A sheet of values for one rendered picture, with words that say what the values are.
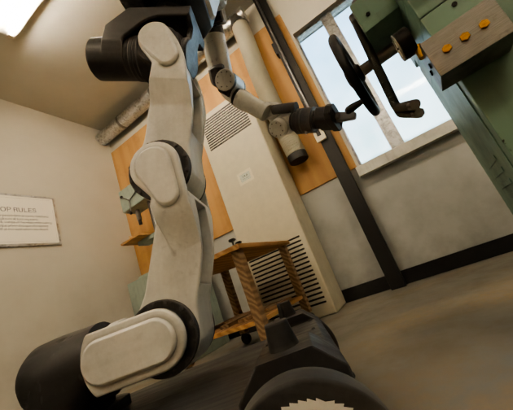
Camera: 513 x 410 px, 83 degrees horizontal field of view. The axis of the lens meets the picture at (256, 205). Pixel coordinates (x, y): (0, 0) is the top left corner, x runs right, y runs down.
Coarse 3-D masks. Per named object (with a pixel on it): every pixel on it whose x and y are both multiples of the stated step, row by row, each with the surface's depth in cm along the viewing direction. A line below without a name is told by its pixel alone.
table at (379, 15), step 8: (392, 0) 76; (384, 8) 77; (392, 8) 76; (376, 16) 79; (384, 16) 77; (392, 16) 78; (400, 16) 79; (368, 24) 80; (376, 24) 79; (384, 24) 80; (392, 24) 81; (400, 24) 82; (368, 32) 80; (376, 32) 81; (384, 32) 83; (392, 32) 84; (368, 40) 85; (376, 40) 85; (384, 40) 86; (376, 48) 88; (416, 64) 105
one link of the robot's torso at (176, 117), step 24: (144, 48) 71; (168, 48) 70; (168, 72) 69; (168, 96) 69; (192, 96) 70; (168, 120) 69; (192, 120) 69; (144, 144) 68; (192, 144) 69; (192, 168) 65; (144, 192) 63; (192, 192) 68
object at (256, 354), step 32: (288, 320) 71; (32, 352) 61; (64, 352) 57; (256, 352) 68; (288, 352) 38; (320, 352) 37; (32, 384) 55; (64, 384) 55; (160, 384) 74; (192, 384) 61; (224, 384) 52; (256, 384) 37
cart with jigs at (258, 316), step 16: (224, 256) 141; (240, 256) 135; (256, 256) 193; (288, 256) 184; (224, 272) 205; (240, 272) 134; (288, 272) 183; (256, 304) 129; (272, 304) 162; (304, 304) 176; (240, 320) 144; (256, 320) 128
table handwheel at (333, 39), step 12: (336, 36) 89; (336, 48) 81; (384, 48) 86; (336, 60) 82; (348, 60) 80; (384, 60) 87; (348, 72) 80; (360, 72) 89; (360, 84) 81; (360, 96) 83; (372, 96) 100; (372, 108) 86
